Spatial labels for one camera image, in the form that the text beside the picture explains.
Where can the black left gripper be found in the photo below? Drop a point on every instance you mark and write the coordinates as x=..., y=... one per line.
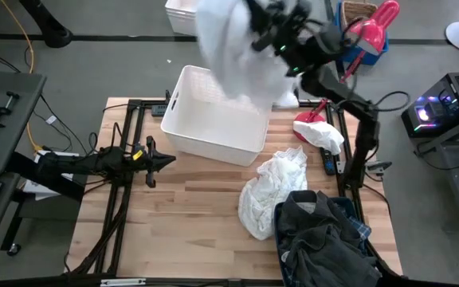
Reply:
x=149, y=165

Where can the white storage box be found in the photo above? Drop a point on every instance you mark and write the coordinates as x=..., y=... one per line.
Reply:
x=179, y=18

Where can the small grey clamp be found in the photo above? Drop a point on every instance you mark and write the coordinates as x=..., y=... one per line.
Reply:
x=379, y=166

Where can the large white cloth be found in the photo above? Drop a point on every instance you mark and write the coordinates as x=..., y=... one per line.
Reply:
x=229, y=48

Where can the grey desk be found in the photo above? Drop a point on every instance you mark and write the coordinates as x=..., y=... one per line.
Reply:
x=6, y=131

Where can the black remote control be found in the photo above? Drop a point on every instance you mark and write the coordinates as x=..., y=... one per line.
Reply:
x=327, y=161

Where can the black stand leg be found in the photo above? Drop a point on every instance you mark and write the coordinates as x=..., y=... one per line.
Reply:
x=54, y=36

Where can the grey metal stand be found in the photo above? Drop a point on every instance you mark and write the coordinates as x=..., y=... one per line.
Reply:
x=452, y=135

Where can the white paper sheet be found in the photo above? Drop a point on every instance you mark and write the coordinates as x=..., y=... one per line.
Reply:
x=44, y=189

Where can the small white cloth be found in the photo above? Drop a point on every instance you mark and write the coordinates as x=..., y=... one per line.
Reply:
x=321, y=135

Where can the navy blue bin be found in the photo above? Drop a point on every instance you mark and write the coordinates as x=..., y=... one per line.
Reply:
x=345, y=202

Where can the dark grey shirt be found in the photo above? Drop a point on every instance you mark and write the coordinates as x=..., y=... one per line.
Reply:
x=321, y=243

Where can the black power strip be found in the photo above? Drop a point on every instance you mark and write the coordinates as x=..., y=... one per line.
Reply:
x=159, y=111

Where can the blue plastic crate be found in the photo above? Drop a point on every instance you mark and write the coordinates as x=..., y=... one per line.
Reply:
x=367, y=57

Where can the wicker basket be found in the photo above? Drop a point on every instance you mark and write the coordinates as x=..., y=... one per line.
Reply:
x=353, y=12

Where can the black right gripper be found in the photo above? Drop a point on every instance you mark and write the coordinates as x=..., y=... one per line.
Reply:
x=289, y=36

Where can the blue plaid shirt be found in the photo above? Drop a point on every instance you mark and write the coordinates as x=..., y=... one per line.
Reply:
x=359, y=229

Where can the white plastic laundry basket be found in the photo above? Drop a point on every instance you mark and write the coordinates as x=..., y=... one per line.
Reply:
x=213, y=131

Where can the white lace cloth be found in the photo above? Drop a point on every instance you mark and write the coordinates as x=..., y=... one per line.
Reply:
x=273, y=187

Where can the black metal frame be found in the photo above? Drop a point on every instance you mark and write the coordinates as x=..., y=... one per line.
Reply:
x=134, y=104

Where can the red desk lamp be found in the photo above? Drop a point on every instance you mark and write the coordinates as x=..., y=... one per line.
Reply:
x=377, y=24

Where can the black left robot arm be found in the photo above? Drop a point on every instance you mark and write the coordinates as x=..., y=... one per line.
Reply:
x=94, y=163

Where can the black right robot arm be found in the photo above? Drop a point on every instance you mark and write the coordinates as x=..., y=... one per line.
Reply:
x=367, y=135

